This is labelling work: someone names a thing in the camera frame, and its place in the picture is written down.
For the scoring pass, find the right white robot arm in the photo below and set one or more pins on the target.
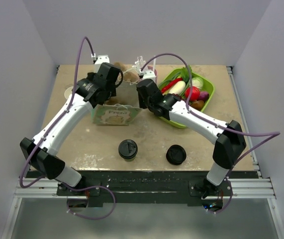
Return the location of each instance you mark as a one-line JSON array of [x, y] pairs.
[[227, 138]]

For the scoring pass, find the stack of paper cups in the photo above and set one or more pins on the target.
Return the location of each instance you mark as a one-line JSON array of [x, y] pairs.
[[68, 92]]

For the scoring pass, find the green cabbage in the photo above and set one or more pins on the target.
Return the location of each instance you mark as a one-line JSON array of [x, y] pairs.
[[197, 82]]

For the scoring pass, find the red chili pepper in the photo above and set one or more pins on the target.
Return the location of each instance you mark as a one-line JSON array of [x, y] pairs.
[[170, 84]]

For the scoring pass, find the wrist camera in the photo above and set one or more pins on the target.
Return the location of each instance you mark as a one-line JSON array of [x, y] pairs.
[[98, 60], [148, 74]]

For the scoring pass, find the white radish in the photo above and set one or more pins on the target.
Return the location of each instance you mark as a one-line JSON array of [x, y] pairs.
[[177, 88]]

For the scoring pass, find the green paper coffee cup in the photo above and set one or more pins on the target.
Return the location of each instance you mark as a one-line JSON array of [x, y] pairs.
[[128, 158]]

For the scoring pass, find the stack of black lids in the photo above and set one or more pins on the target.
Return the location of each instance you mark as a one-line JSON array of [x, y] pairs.
[[176, 155]]

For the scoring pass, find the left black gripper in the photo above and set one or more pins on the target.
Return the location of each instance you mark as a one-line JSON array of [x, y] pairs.
[[91, 75]]

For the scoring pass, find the green plastic tray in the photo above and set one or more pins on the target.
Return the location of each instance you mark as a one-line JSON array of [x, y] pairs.
[[180, 111]]

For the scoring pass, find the red tomato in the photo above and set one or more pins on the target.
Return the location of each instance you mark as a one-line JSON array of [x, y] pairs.
[[192, 93]]

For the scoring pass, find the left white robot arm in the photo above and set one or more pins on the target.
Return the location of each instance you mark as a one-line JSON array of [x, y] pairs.
[[41, 151]]

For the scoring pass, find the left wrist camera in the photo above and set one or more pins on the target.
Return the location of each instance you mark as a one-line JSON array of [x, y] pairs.
[[98, 60]]

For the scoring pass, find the green leafy vegetable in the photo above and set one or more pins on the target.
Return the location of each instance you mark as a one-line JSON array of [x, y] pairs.
[[185, 73]]

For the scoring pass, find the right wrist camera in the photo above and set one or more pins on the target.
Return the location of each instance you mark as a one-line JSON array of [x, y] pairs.
[[148, 74]]

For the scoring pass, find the stack of pulp carriers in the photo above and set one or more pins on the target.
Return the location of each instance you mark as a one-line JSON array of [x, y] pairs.
[[129, 73]]

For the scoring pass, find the printed paper takeout bag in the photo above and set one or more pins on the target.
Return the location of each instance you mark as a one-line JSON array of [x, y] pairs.
[[122, 113]]

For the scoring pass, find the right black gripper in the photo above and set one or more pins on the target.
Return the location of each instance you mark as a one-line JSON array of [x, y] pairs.
[[142, 103]]

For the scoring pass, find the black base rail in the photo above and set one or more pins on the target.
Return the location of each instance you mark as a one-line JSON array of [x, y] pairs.
[[153, 187]]

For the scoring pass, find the pink straw holder cup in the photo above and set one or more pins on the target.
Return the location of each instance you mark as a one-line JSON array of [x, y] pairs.
[[155, 72]]

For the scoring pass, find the black plastic cup lid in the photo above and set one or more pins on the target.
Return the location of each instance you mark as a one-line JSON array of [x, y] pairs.
[[128, 147]]

